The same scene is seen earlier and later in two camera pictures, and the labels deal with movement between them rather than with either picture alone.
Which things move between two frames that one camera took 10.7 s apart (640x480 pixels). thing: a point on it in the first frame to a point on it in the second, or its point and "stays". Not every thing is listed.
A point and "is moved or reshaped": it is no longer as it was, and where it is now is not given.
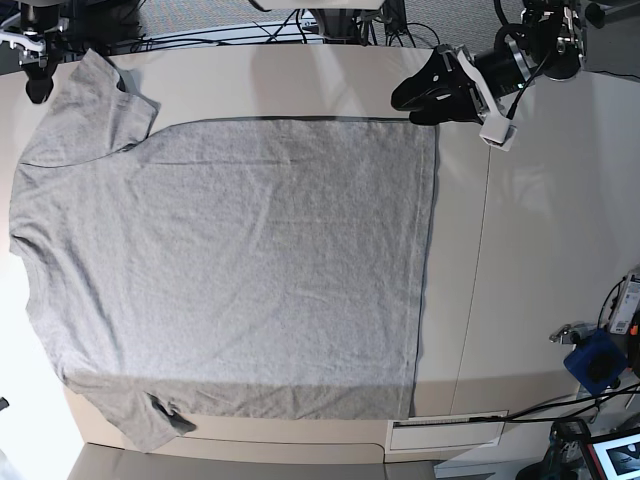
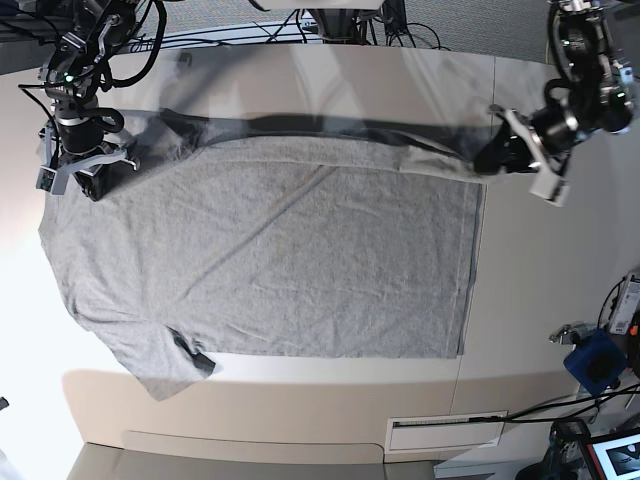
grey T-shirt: x=263 y=268 is moved or reshaped
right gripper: x=437 y=82 to x=509 y=149
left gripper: x=38 y=47 to x=72 y=163
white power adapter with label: x=628 y=304 stays
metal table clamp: x=572 y=333 stays
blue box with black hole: x=598 y=362 stays
